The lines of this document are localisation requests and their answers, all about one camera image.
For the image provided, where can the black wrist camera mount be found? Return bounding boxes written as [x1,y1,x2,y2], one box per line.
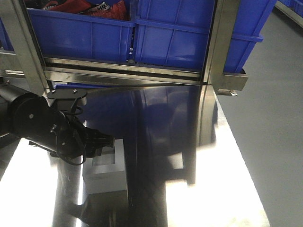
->
[47,88,88,113]

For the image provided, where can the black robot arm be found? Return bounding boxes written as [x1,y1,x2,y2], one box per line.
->
[0,84,114,161]

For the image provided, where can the stainless steel rack frame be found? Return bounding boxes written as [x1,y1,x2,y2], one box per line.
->
[0,0,247,95]

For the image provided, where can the large blue bin left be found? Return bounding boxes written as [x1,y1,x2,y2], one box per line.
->
[27,9,135,62]

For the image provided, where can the large blue bin right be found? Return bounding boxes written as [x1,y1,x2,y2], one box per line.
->
[131,0,275,73]

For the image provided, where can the red packaged items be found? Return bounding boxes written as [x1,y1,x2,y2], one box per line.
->
[24,0,129,20]

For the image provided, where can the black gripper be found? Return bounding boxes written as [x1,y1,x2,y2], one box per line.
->
[50,113,115,158]

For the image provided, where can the gray hollow base block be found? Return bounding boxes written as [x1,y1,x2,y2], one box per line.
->
[83,139,127,194]

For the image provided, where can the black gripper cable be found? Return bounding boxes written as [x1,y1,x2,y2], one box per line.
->
[56,106,86,166]

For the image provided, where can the large blue bin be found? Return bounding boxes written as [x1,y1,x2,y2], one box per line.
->
[27,9,135,62]
[131,0,275,73]

